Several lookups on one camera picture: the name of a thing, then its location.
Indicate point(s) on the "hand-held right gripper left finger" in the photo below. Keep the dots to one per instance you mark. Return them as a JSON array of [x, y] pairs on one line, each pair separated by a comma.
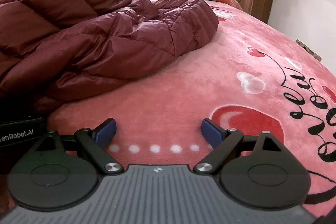
[[106, 132]]

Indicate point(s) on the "pink printed blanket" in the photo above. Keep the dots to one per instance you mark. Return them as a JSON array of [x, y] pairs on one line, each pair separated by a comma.
[[183, 82]]

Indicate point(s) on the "row of wall sockets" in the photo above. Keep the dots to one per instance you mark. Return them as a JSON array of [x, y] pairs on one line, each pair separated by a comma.
[[302, 43]]

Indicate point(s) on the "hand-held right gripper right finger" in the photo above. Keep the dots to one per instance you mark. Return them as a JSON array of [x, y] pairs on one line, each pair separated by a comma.
[[211, 132]]

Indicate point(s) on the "maroon down jacket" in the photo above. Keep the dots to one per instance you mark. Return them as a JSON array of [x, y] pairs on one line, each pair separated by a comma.
[[78, 29]]

